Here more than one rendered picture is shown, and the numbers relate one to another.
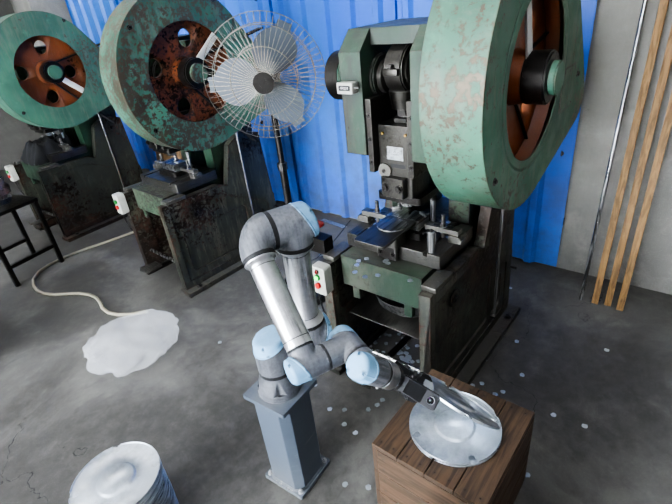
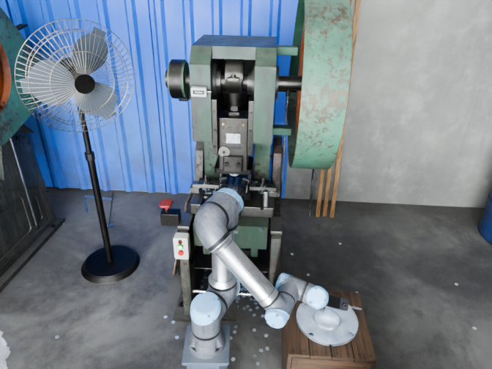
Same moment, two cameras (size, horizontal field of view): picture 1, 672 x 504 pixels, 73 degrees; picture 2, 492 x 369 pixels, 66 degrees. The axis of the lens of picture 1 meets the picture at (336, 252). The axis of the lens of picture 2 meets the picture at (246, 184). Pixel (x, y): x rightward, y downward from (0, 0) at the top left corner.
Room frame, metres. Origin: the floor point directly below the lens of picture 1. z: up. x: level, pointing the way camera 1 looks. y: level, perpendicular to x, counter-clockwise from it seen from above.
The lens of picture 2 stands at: (0.26, 0.80, 1.78)
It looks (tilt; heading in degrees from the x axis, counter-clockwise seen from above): 29 degrees down; 321
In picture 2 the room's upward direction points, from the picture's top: 1 degrees clockwise
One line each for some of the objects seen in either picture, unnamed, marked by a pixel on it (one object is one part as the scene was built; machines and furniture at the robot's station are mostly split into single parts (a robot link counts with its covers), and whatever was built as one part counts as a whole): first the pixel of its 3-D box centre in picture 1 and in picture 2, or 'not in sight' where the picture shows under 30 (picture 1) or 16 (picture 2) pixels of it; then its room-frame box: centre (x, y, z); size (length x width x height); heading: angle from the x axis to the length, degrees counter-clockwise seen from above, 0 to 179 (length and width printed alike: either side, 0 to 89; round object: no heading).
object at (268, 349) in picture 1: (273, 349); (206, 312); (1.18, 0.24, 0.62); 0.13 x 0.12 x 0.14; 117
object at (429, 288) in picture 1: (479, 280); (278, 218); (1.68, -0.62, 0.45); 0.92 x 0.12 x 0.90; 138
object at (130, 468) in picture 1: (115, 478); not in sight; (1.03, 0.83, 0.26); 0.29 x 0.29 x 0.01
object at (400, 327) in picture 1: (412, 303); (233, 247); (1.76, -0.33, 0.31); 0.43 x 0.42 x 0.01; 48
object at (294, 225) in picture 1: (300, 283); (222, 252); (1.23, 0.13, 0.82); 0.15 x 0.12 x 0.55; 117
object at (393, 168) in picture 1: (401, 157); (233, 140); (1.72, -0.30, 1.04); 0.17 x 0.15 x 0.30; 138
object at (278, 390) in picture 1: (277, 376); (206, 334); (1.17, 0.25, 0.50); 0.15 x 0.15 x 0.10
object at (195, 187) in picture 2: (375, 211); (204, 182); (1.87, -0.20, 0.76); 0.17 x 0.06 x 0.10; 48
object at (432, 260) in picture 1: (409, 235); (234, 196); (1.75, -0.32, 0.68); 0.45 x 0.30 x 0.06; 48
